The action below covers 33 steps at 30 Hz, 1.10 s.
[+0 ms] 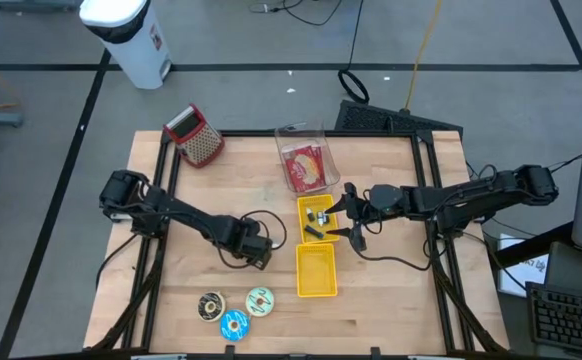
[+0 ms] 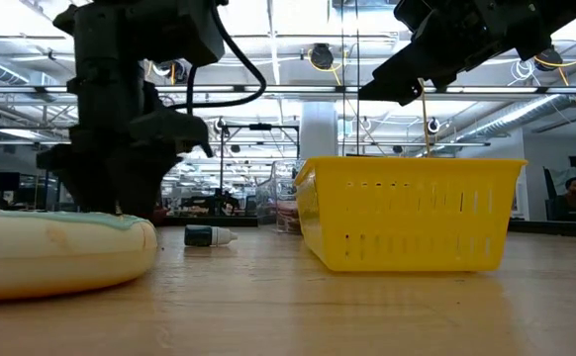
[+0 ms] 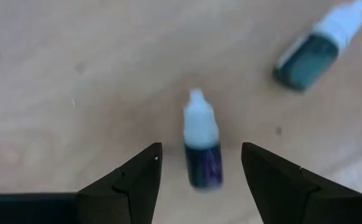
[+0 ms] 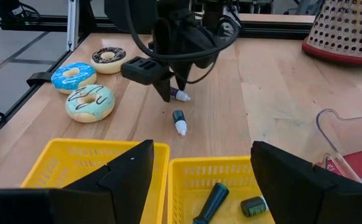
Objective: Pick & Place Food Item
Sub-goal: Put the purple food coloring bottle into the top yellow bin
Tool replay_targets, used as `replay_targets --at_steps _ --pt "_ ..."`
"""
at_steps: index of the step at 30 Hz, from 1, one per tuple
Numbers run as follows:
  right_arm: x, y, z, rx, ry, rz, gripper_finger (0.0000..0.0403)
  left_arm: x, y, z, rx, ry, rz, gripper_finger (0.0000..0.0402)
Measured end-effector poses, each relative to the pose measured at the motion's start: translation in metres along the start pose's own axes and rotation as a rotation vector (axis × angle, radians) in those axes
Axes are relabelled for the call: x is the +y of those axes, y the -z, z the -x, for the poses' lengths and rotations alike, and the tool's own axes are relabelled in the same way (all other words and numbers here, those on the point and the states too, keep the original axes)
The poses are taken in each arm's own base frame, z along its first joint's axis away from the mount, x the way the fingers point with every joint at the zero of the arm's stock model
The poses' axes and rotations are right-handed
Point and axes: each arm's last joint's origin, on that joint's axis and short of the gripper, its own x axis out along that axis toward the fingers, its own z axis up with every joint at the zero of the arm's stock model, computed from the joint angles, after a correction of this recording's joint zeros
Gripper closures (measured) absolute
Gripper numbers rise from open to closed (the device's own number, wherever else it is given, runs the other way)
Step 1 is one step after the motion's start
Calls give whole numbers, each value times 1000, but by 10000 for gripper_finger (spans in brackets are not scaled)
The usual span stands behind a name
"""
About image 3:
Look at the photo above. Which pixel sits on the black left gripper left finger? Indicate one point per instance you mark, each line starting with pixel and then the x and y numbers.
pixel 128 193

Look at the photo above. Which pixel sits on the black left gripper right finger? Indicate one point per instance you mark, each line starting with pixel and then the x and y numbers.
pixel 286 193

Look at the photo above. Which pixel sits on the purple dropper bottle white cap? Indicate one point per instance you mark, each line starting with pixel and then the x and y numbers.
pixel 204 168

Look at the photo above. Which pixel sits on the teal dropper bottle white cap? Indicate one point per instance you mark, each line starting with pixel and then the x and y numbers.
pixel 305 62

